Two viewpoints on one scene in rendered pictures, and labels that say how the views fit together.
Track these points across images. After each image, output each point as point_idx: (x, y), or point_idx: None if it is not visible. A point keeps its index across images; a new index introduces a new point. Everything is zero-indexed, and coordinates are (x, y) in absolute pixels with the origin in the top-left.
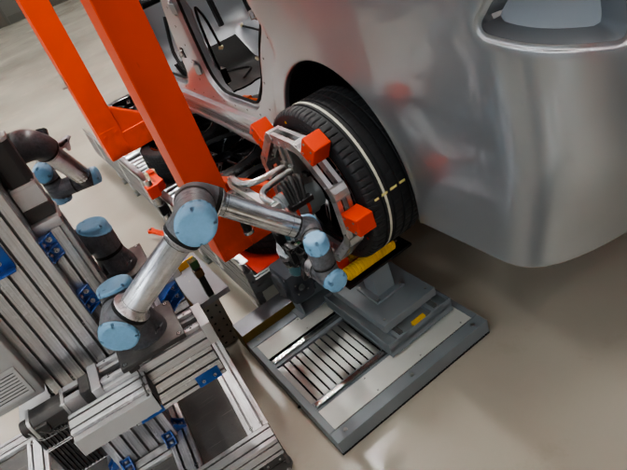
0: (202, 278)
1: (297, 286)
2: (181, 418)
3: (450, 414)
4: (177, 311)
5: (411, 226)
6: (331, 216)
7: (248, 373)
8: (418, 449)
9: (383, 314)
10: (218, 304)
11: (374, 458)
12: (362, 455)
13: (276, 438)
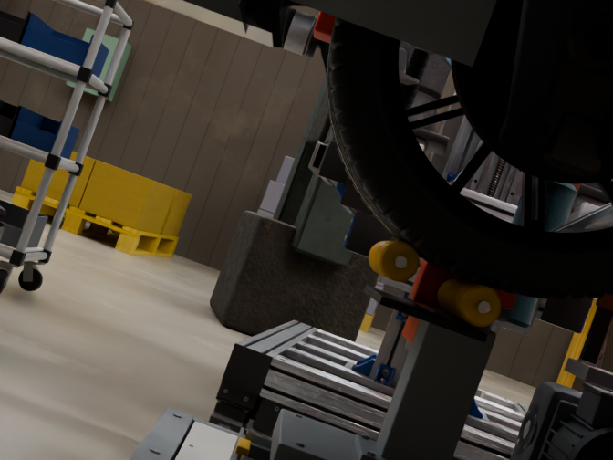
0: (597, 311)
1: (527, 418)
2: (390, 381)
3: (24, 456)
4: (541, 305)
5: (346, 151)
6: (522, 193)
7: None
8: (38, 432)
9: (313, 423)
10: None
11: (100, 434)
12: (123, 439)
13: (234, 343)
